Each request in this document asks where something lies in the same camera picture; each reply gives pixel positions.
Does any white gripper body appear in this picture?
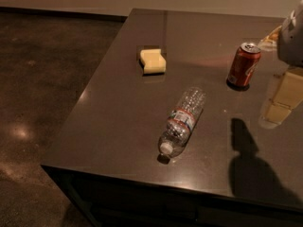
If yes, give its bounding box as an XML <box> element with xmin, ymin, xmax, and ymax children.
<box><xmin>277</xmin><ymin>0</ymin><xmax>303</xmax><ymax>67</ymax></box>

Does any clear plastic water bottle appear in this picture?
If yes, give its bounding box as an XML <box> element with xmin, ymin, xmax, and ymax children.
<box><xmin>158</xmin><ymin>87</ymin><xmax>205</xmax><ymax>159</ymax></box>

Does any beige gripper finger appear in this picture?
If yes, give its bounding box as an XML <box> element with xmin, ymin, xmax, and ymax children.
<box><xmin>258</xmin><ymin>66</ymin><xmax>303</xmax><ymax>129</ymax></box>
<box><xmin>258</xmin><ymin>26</ymin><xmax>281</xmax><ymax>51</ymax></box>

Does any yellow sponge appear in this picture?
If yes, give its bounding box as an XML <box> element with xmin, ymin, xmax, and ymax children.
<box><xmin>140</xmin><ymin>48</ymin><xmax>166</xmax><ymax>75</ymax></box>

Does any dark cabinet under table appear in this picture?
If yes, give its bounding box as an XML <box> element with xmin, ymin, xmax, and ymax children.
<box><xmin>43</xmin><ymin>165</ymin><xmax>303</xmax><ymax>227</ymax></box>

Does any red soda can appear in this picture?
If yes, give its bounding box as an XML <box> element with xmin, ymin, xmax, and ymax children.
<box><xmin>226</xmin><ymin>43</ymin><xmax>261</xmax><ymax>91</ymax></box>

